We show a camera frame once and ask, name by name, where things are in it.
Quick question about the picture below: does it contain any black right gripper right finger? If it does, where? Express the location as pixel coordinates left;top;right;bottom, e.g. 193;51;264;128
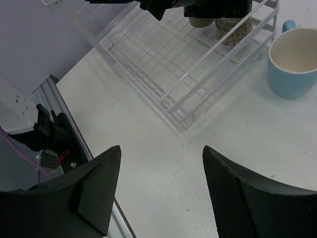
203;146;317;238

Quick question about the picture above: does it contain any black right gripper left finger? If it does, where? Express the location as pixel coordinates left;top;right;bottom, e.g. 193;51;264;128
0;145;121;238

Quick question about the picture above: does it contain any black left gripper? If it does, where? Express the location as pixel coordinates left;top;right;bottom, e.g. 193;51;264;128
184;0;252;19

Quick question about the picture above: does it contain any speckled beige small cup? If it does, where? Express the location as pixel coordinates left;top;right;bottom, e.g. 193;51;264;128
215;18;253;46

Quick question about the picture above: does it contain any grey small cup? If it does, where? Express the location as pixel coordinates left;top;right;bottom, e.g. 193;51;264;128
188;17;215;28

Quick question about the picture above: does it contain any light blue mug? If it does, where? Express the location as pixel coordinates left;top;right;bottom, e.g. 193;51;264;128
267;20;317;99

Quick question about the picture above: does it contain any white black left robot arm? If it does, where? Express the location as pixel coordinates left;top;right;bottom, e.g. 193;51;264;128
136;0;252;21

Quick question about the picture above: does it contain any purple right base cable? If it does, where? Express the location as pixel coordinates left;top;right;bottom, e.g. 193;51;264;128
0;126;54;184

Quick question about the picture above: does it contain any white wire dish rack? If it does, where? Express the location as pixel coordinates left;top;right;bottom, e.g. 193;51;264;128
74;0;279;129

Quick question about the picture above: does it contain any aluminium mounting rail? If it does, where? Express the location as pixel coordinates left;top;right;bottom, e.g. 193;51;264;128
32;74;136;238

